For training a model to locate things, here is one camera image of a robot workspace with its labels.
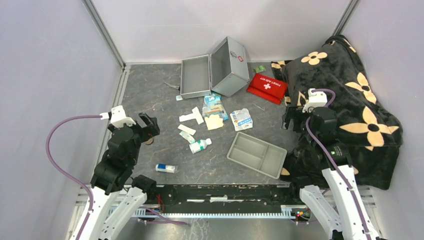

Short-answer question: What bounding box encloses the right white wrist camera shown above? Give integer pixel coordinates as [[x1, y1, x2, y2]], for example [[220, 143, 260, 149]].
[[302, 88, 328, 113]]

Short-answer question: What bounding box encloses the black floral blanket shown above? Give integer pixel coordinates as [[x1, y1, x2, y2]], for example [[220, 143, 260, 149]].
[[271, 34, 403, 190]]

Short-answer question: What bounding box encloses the grey divider tray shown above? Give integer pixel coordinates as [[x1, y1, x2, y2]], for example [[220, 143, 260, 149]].
[[226, 132, 288, 179]]

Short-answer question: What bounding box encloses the grey metal case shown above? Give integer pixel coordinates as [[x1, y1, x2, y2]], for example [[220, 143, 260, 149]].
[[179, 36, 250, 99]]

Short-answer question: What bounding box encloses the blue white small box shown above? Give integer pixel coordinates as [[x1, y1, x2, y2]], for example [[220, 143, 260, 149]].
[[155, 163, 178, 174]]

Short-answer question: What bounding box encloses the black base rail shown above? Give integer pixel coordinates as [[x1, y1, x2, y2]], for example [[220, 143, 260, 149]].
[[146, 184, 306, 214]]

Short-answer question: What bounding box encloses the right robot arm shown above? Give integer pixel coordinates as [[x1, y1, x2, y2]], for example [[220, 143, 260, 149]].
[[282, 106, 381, 240]]

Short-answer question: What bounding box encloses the blue cotton ball bag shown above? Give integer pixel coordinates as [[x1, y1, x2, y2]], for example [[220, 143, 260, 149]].
[[202, 92, 229, 121]]

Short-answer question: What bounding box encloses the white bandage strip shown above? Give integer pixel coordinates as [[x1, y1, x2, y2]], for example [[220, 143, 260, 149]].
[[179, 107, 204, 125]]

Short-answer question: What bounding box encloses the small green packet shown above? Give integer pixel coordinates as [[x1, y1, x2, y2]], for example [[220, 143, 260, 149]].
[[253, 65, 266, 74]]

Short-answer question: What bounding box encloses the white green-label bottle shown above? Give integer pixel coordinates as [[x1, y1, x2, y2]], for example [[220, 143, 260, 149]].
[[189, 138, 212, 154]]

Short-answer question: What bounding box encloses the teal wrapped swab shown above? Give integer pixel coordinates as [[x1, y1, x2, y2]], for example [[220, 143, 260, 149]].
[[179, 131, 196, 144]]

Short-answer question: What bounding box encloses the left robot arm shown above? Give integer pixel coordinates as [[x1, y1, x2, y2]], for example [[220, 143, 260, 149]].
[[71, 110, 160, 240]]

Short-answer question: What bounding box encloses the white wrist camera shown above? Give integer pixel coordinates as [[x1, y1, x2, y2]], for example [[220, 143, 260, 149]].
[[302, 88, 328, 113], [99, 105, 136, 129]]

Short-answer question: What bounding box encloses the red first aid pouch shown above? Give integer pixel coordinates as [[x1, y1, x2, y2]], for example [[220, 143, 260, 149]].
[[246, 73, 288, 105]]

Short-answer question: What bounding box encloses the white gauze packet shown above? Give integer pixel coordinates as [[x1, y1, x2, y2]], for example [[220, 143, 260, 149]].
[[230, 108, 253, 132]]

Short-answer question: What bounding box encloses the white wrapped plaster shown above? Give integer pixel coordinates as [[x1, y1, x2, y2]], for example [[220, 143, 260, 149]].
[[177, 124, 196, 136]]

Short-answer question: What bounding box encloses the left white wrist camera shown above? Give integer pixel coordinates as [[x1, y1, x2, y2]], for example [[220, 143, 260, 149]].
[[99, 105, 136, 129]]

